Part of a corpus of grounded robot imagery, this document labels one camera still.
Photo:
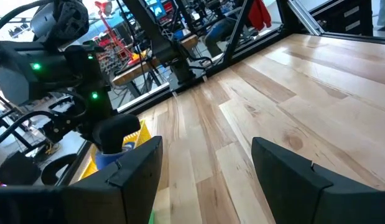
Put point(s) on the green plastic basket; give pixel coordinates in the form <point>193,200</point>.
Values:
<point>151,219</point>

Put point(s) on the red desk lamp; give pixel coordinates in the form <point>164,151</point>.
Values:
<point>102,6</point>

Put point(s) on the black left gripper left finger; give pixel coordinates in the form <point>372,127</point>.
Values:
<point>139,186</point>

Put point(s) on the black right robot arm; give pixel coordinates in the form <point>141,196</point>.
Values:
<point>86,77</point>

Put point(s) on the red jacket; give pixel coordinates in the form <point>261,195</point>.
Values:
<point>259,14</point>

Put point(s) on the person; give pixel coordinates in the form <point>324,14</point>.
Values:
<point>220,32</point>

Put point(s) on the wooden room desk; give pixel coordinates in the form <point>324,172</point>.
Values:
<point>133,71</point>

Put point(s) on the black drawer cabinet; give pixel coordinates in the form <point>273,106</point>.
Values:
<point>350,18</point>

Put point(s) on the yellow plastic basket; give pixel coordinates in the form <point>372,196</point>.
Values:
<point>142,137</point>

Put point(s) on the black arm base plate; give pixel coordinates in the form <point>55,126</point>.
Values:
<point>183,82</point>

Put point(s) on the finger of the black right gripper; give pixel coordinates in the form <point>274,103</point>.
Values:
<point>117,130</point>

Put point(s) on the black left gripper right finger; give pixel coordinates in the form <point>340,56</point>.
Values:
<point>285,186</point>

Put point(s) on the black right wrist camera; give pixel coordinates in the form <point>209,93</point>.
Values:
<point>58,130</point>

